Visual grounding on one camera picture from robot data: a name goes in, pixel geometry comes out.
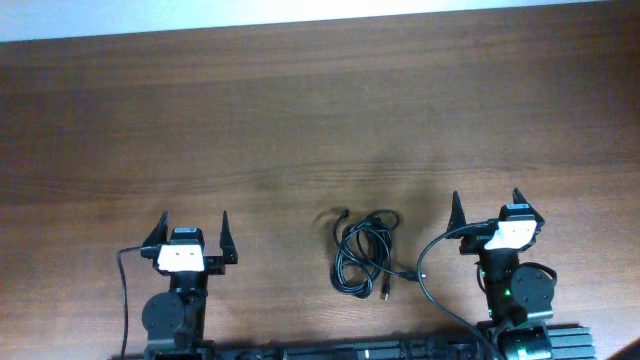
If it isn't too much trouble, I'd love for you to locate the left camera cable black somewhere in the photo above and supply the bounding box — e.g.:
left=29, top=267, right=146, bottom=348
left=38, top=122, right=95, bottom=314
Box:
left=116, top=246, right=145, bottom=360

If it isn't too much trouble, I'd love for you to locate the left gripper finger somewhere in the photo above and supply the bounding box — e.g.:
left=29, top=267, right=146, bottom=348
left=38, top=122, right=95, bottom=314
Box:
left=142, top=211, right=169, bottom=247
left=219, top=211, right=237, bottom=263

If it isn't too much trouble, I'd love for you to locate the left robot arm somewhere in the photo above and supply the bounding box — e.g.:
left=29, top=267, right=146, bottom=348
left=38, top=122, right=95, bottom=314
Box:
left=140, top=212, right=238, bottom=359

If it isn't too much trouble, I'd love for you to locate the right camera cable black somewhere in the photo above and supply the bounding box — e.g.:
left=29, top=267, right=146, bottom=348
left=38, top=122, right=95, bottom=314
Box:
left=416, top=224, right=504, bottom=360

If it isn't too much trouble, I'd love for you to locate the camera cable black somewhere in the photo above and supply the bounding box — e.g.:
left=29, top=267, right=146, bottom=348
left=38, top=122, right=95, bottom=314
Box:
left=116, top=246, right=145, bottom=360
left=416, top=224, right=504, bottom=360

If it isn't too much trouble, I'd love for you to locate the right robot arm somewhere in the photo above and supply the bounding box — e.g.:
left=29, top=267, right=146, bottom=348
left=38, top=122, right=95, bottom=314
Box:
left=447, top=189, right=557, bottom=359

